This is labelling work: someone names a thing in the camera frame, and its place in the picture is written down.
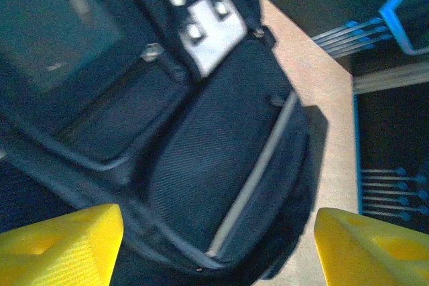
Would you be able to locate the aluminium side rail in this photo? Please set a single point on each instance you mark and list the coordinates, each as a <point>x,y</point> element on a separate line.
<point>358,152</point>

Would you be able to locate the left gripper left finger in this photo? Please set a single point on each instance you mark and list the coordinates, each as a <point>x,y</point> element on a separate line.
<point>57,249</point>

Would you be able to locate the aluminium frame post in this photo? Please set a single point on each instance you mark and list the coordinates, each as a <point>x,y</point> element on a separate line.
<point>392,78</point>

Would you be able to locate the navy blue student backpack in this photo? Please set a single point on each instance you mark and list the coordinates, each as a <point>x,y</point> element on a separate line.
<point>207,152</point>

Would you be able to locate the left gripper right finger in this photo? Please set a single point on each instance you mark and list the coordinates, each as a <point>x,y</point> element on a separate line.
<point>368,252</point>

